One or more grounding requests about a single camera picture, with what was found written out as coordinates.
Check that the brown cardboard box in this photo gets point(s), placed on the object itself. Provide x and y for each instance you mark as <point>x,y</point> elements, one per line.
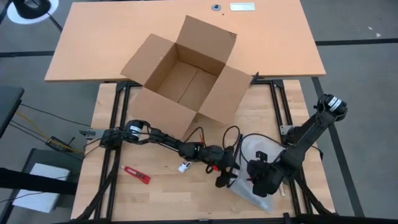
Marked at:
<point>161,112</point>

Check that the tan wooden desk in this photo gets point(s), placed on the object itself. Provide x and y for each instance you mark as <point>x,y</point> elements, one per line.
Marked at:
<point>93,37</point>

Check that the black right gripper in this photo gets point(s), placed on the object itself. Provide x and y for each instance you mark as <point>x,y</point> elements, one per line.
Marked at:
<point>264,177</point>

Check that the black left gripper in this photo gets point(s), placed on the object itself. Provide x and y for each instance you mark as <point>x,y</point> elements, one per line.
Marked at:
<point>214,155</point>

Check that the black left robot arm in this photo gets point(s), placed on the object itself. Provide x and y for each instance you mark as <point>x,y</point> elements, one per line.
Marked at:
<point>161,137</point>

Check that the black clamp lever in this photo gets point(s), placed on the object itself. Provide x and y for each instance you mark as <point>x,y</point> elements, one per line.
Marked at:
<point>254,77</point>

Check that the white round floor disc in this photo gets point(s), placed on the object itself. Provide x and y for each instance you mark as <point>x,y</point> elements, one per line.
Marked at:
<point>31,21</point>

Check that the black cart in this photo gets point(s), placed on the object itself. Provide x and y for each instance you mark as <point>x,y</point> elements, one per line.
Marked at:
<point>46,157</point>

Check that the red box cutter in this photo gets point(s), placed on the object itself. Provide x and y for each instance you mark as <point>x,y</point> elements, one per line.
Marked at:
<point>136,175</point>

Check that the white plastic bag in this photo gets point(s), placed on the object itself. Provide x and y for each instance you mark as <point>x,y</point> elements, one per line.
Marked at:
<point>248,199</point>

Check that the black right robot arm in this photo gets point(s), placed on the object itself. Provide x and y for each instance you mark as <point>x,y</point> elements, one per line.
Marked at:
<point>311,130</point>

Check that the grey desk grommet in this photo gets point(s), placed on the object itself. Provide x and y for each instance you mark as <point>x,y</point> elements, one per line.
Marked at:
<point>216,7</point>

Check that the black side table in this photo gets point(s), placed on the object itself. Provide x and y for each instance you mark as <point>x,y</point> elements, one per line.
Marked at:
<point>9,102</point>

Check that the small white packet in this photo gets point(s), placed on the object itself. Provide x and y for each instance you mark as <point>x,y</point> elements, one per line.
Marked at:
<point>184,168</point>

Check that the black power adapter box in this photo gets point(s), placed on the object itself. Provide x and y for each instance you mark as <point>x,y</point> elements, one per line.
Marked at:
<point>57,144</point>

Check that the black flat bar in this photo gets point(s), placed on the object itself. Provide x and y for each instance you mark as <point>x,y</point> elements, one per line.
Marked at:
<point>31,182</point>

